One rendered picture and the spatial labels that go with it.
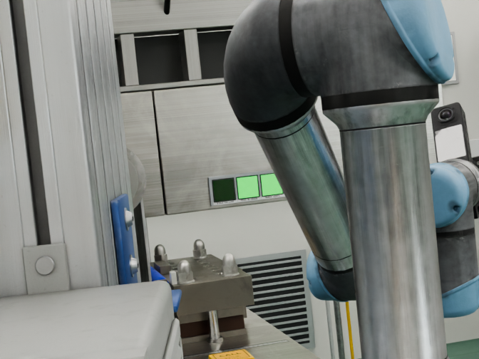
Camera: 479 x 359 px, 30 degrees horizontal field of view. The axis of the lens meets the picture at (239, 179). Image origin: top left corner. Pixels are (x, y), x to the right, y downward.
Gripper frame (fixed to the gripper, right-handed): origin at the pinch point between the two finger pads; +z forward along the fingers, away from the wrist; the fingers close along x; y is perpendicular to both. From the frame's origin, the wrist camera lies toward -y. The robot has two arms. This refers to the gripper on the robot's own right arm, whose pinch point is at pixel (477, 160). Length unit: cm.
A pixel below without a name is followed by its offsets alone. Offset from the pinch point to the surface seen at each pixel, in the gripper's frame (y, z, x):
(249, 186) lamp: -4, 54, -64
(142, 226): -1, 11, -70
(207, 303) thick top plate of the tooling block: 17, 13, -60
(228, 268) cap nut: 11, 19, -57
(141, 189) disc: -8, 10, -67
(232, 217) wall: 10, 267, -174
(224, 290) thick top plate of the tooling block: 15, 16, -57
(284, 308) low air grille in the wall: 62, 280, -163
